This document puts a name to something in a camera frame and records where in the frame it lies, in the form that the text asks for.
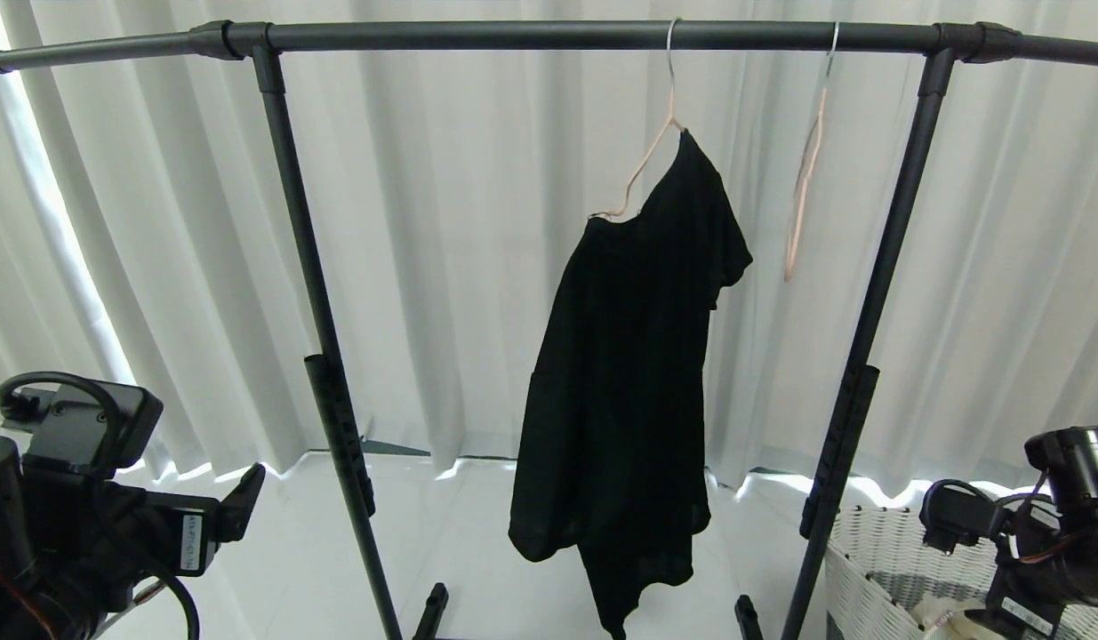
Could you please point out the black garment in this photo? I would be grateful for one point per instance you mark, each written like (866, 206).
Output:
(620, 400)

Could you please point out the pink clothes hanger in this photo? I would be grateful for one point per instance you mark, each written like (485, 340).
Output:
(671, 80)
(790, 249)

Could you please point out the white curtain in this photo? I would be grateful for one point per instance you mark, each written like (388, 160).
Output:
(442, 222)

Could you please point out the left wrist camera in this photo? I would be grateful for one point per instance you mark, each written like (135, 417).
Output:
(95, 427)

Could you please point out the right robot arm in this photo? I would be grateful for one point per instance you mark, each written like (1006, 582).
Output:
(1082, 462)

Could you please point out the black clothes rack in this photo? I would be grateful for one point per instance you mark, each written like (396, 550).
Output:
(513, 36)

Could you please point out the cream printed garment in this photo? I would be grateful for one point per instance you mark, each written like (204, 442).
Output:
(944, 618)

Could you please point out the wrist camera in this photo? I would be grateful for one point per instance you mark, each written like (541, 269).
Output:
(953, 516)
(95, 427)

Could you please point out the white laundry basket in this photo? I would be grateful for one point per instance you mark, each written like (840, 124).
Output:
(877, 551)

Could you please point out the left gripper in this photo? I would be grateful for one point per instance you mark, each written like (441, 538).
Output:
(166, 533)

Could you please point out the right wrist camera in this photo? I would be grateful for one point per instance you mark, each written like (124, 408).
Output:
(953, 516)

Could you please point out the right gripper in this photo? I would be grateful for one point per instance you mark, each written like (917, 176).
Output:
(1029, 613)

